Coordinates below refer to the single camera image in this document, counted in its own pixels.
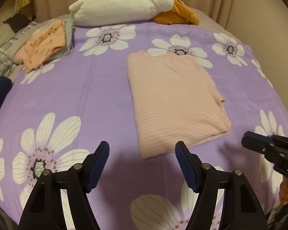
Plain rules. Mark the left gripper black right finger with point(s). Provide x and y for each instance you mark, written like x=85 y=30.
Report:
x=241 y=207

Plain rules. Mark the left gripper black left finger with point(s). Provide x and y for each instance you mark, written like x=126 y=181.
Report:
x=44 y=210

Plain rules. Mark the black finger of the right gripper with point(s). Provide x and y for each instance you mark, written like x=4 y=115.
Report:
x=256 y=142

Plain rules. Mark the pink ribbed sweater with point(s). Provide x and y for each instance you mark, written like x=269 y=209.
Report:
x=174 y=99

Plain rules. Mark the person right hand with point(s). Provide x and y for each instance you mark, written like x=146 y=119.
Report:
x=283 y=192

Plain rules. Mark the plaid grey blanket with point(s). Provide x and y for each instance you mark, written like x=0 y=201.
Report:
x=7 y=66

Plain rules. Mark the folded orange patterned garment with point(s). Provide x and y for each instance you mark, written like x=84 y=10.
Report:
x=38 y=49

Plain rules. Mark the white orange goose plush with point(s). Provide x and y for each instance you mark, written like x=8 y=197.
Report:
x=108 y=12

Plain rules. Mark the folded grey garment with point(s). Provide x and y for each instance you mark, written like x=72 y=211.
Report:
x=68 y=35

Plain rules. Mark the black garment on pillow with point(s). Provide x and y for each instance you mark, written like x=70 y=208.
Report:
x=18 y=21

